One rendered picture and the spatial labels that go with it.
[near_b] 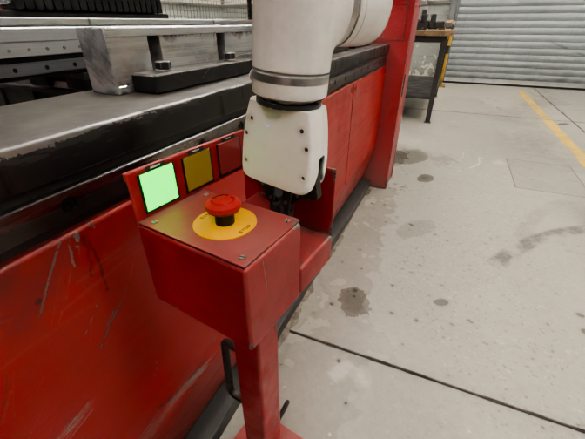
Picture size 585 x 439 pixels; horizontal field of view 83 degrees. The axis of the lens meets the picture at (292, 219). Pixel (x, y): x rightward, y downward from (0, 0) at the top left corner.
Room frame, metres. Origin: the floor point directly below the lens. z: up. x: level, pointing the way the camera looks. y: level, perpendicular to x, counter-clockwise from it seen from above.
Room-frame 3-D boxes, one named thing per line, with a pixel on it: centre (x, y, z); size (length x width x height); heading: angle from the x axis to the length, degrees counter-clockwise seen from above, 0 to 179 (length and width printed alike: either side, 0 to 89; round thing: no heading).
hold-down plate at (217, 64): (0.71, 0.18, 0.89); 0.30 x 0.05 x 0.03; 156
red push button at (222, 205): (0.32, 0.08, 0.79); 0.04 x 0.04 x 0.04
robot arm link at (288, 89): (0.39, 0.00, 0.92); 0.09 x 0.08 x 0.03; 58
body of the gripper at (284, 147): (0.40, 0.01, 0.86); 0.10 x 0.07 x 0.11; 58
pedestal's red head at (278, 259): (0.37, 0.06, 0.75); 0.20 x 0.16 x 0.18; 148
